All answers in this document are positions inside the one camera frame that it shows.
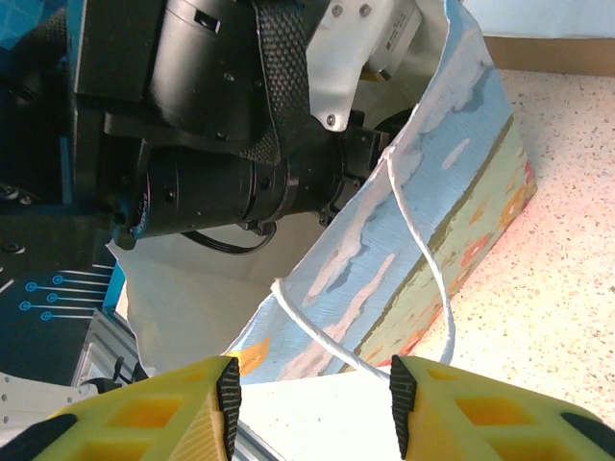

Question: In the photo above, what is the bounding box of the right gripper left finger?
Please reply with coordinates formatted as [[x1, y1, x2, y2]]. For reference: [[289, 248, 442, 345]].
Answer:
[[0, 354, 241, 461]]

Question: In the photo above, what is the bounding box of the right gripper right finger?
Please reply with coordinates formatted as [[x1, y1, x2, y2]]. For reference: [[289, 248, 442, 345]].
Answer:
[[388, 353, 615, 461]]

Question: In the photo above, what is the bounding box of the printed paper carrier bag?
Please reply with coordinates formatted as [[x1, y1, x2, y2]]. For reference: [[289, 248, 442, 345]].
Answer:
[[106, 0, 539, 385]]

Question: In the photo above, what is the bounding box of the aluminium side rail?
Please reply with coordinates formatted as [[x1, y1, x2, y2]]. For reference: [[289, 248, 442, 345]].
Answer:
[[71, 306, 160, 385]]

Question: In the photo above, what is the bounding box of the long aluminium base rail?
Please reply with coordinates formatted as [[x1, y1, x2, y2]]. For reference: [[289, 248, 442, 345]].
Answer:
[[234, 421, 289, 461]]

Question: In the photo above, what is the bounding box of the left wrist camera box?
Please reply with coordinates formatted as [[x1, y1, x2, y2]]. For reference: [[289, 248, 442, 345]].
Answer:
[[307, 0, 424, 133]]

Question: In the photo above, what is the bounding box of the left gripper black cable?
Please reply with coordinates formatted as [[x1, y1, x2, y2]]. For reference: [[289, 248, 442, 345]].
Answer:
[[182, 221, 279, 255]]

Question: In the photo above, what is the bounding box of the blue printed enclosure panel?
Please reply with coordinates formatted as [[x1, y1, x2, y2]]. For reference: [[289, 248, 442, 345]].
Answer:
[[0, 0, 121, 385]]

